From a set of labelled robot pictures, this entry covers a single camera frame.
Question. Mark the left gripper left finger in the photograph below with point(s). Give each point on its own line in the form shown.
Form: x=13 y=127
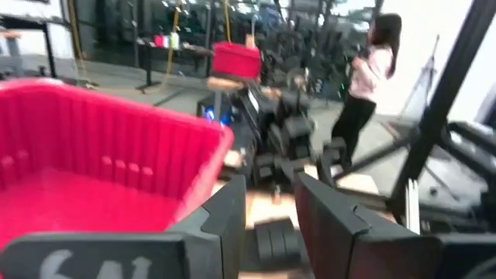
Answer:
x=228 y=217

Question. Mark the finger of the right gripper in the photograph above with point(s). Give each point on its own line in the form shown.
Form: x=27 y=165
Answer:
x=331 y=159
x=265 y=168

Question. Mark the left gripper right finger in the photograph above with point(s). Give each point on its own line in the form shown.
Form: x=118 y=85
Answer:
x=329 y=232

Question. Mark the black rubber slide sandal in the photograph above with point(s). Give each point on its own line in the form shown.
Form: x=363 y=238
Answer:
x=277 y=242

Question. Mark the red plastic bin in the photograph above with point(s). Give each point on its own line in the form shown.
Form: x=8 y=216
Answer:
x=77 y=193
x=236 y=62

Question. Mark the person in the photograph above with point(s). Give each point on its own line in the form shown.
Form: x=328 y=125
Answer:
x=366 y=77

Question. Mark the long dark work table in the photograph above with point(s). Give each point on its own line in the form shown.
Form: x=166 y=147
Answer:
x=149 y=66

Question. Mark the pale green container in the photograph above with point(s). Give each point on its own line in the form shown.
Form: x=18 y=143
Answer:
x=174 y=40

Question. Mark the pink container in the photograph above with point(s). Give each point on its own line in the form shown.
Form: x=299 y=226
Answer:
x=160 y=41

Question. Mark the black side table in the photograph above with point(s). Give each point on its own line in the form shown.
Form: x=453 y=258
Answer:
x=48 y=46

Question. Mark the black aluminium rig frame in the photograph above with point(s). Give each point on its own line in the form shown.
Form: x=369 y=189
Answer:
x=445 y=89

